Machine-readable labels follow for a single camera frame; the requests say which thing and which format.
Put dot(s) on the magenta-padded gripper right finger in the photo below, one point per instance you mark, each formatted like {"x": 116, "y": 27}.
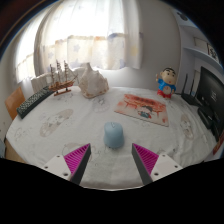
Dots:
{"x": 145, "y": 160}

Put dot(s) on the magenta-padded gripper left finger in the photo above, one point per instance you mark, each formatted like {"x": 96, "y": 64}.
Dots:
{"x": 78, "y": 160}

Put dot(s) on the light blue computer mouse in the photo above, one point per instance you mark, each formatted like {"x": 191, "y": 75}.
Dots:
{"x": 114, "y": 135}

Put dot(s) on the white printed tablecloth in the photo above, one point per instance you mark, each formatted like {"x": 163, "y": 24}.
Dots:
{"x": 83, "y": 123}

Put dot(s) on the black box device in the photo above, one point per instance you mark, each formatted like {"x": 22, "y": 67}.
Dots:
{"x": 206, "y": 118}

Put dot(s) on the dark computer keyboard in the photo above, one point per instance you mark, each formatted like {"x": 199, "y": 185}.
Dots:
{"x": 33, "y": 100}

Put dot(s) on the red flat packet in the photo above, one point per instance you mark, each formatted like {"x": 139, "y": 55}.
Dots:
{"x": 219, "y": 144}

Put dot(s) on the black router with antennas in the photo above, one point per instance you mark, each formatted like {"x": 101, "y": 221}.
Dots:
{"x": 190, "y": 99}

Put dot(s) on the wooden model sailing ship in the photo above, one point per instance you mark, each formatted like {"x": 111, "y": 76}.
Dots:
{"x": 61, "y": 86}

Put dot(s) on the large white conch shell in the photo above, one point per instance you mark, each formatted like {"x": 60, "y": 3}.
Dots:
{"x": 92, "y": 85}

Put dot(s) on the cartoon boy figurine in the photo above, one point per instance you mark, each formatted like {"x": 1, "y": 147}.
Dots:
{"x": 166, "y": 85}

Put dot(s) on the orange wooden chair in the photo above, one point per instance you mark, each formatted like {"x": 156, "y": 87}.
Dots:
{"x": 14, "y": 103}

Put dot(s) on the black computer monitor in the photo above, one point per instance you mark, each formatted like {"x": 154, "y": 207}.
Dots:
{"x": 211, "y": 91}

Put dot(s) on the white shelf unit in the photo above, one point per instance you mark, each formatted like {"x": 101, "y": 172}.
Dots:
{"x": 196, "y": 50}

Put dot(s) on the white sheer star curtain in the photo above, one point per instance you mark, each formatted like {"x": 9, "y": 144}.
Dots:
{"x": 93, "y": 36}

